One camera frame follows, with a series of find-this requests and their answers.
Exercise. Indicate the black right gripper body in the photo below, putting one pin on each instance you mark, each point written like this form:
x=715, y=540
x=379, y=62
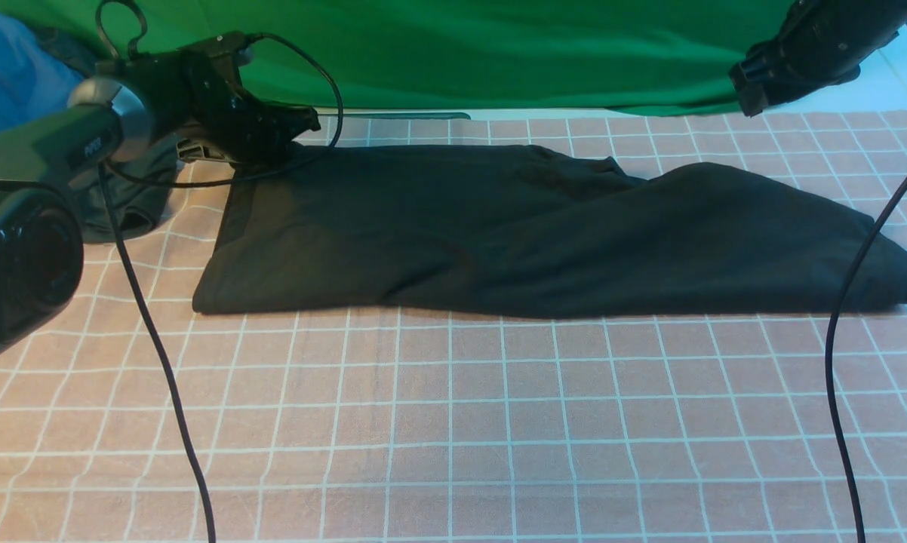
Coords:
x=809, y=52

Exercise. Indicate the dark gray crumpled garment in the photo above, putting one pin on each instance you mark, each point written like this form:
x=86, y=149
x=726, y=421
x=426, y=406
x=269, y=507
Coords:
x=139, y=207

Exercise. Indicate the pink checkered tablecloth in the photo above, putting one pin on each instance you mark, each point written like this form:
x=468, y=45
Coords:
x=388, y=425

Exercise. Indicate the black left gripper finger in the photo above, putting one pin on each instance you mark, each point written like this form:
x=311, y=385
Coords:
x=283, y=124

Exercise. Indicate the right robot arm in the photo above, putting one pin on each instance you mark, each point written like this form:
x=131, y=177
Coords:
x=881, y=19

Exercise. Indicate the gray long-sleeved shirt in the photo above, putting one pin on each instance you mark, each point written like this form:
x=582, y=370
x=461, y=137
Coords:
x=525, y=232

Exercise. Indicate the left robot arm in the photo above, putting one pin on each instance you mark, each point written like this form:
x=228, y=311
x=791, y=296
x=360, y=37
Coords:
x=133, y=101

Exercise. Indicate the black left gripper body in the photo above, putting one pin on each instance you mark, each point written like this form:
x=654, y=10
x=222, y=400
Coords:
x=226, y=120

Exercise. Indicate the blue crumpled garment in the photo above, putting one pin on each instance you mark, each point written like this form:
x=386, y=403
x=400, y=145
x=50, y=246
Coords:
x=33, y=84

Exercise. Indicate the green backdrop cloth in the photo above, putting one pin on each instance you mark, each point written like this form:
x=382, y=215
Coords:
x=660, y=58

